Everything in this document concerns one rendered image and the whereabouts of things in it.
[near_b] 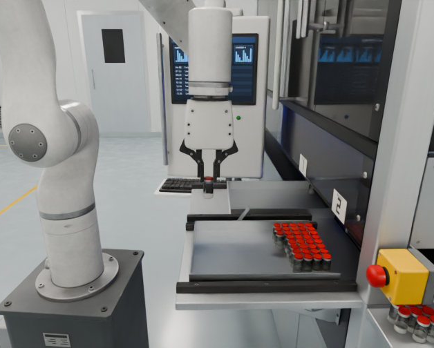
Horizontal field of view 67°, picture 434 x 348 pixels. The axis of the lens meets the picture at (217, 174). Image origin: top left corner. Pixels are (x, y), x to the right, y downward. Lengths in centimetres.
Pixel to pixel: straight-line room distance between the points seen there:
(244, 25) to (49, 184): 109
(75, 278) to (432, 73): 81
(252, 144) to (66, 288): 106
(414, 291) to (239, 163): 112
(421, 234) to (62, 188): 73
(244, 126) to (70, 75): 528
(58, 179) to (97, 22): 573
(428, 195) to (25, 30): 80
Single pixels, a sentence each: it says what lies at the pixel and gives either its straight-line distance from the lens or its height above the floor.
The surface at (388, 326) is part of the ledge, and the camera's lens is 77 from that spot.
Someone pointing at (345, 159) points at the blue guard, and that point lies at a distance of 84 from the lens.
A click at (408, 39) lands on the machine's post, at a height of 140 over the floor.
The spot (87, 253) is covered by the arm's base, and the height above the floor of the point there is 95.
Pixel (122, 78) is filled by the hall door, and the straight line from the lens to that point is 631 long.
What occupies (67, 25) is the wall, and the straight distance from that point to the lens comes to 662.
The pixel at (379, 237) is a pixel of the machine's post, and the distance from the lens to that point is 72.
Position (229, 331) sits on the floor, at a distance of 194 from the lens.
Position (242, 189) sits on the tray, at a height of 88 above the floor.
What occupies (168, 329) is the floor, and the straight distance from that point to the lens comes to 197.
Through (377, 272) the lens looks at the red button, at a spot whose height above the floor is 101.
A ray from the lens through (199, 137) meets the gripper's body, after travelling 66.
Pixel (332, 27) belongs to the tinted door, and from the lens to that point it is 103.
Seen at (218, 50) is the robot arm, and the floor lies 138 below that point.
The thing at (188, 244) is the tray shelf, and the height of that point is 88.
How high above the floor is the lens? 137
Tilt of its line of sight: 19 degrees down
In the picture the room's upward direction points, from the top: straight up
